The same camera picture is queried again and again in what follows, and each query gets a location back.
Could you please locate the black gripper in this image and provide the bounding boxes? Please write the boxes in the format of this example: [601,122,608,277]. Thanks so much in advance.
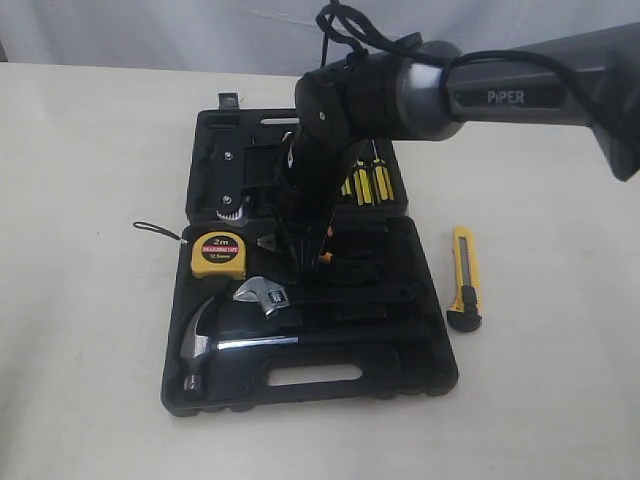
[272,132,365,284]

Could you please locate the orange black pliers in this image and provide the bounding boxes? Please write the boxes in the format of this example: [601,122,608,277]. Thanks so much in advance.
[256,227,334,265]

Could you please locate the yellow tape measure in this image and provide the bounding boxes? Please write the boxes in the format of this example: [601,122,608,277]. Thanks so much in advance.
[133,221,247,280]

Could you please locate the black plastic tool case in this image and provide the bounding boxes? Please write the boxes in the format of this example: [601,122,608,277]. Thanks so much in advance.
[161,92,458,417]

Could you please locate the yellow utility knife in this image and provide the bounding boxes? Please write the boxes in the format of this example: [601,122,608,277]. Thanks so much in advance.
[446,226,482,333]

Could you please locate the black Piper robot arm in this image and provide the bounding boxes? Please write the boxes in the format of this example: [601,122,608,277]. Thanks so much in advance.
[275,23,639,276]

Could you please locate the left yellow black screwdriver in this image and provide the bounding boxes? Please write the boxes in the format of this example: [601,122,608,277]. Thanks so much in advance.
[341,178,352,197]

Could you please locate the yellow black screwdriver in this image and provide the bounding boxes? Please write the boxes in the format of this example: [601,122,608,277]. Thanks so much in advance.
[352,160,374,206]
[341,178,352,197]
[371,142,395,204]

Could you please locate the middle yellow black screwdriver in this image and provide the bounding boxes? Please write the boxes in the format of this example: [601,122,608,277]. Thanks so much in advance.
[352,160,374,206]

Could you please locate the right yellow black screwdriver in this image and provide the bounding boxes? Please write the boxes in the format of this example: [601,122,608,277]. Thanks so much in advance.
[371,142,395,204]

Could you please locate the steel claw hammer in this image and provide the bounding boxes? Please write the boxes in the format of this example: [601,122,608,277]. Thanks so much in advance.
[179,293,431,396]

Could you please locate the adjustable wrench black handle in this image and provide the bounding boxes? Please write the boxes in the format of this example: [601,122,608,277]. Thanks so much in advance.
[232,276,416,317]

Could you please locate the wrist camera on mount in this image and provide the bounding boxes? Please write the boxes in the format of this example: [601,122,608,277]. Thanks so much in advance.
[212,144,278,227]

